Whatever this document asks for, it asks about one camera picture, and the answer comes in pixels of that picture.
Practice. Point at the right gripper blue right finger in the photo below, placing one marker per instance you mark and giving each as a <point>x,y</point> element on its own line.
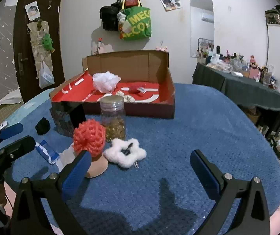
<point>251,217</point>

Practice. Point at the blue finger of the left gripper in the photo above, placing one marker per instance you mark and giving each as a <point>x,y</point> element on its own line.
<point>20,147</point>
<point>11,131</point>

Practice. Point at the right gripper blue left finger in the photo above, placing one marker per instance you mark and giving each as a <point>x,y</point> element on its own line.
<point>29,216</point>

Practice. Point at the black fuzzy scrunchie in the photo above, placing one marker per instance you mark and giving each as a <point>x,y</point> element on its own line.
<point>42,127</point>

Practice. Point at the blue white tissue pack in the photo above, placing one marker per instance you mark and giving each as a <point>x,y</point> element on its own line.
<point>47,152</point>

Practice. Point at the red crochet hat doll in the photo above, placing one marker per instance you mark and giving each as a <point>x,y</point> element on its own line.
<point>90,136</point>

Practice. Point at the white fluffy star hairclip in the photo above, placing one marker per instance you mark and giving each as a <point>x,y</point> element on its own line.
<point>125,153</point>

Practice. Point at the white mesh bath pouf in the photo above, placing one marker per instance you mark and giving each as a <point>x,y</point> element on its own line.
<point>105,82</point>

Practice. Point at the red crochet heart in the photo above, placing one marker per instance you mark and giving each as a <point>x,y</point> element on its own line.
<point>136,90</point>

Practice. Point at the black glitter box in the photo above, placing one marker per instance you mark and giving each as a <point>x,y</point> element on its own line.
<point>67,116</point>

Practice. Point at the dark wooden door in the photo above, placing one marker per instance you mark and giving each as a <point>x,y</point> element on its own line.
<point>33,19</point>

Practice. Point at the white plastic bag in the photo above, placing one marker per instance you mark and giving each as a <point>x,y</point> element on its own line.
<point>45,77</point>

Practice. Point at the glass jar gold lid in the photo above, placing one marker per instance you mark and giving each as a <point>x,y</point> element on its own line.
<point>113,117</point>

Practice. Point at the green plush on door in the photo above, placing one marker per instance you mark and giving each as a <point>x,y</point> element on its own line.
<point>48,42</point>

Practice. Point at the beige knit scrunchie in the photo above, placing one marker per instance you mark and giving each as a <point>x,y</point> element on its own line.
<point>126,97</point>

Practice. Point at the dark green covered table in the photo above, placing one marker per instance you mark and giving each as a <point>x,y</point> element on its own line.
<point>242,91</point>

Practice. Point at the red lined cardboard box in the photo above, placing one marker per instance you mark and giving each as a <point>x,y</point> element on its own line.
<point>145,84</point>

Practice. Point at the green tote bag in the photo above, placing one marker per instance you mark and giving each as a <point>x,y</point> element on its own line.
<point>134,23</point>

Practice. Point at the pink plush toy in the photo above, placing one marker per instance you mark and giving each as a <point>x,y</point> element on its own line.
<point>162,49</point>

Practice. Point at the suitcase on wardrobe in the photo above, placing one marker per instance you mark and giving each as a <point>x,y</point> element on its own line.
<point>272,16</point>

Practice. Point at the black backpack on wall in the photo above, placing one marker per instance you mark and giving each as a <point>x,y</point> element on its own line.
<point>108,16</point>

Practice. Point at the photo poster on wall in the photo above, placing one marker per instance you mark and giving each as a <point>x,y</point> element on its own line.
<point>170,5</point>

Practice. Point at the wall mirror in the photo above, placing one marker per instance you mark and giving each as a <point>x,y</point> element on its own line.
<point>202,26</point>

